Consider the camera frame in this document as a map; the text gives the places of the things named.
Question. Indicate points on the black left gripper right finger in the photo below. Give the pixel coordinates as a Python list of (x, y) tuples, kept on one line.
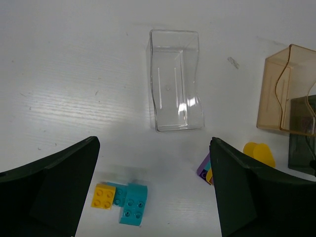
[(256, 200)]

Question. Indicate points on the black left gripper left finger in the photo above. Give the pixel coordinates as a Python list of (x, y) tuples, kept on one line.
[(45, 198)]

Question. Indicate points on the yellow lego piece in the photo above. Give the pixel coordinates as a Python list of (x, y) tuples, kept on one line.
[(260, 152)]

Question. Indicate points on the purple lego brick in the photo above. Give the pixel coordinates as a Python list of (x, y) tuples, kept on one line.
[(207, 176)]

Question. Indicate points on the small teal lego plate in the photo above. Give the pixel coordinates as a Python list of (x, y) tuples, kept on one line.
[(207, 166)]

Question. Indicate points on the yellow square lego brick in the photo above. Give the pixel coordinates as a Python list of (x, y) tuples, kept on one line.
[(103, 197)]

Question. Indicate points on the flat teal lego brick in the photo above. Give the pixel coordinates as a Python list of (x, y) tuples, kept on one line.
[(120, 194)]

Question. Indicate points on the dark grey plastic container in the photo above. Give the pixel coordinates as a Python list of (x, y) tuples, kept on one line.
[(302, 139)]

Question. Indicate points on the amber plastic container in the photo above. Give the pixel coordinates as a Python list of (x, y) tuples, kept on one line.
[(288, 78)]

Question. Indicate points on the clear plastic container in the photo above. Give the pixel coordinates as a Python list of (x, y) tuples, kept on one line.
[(172, 63)]

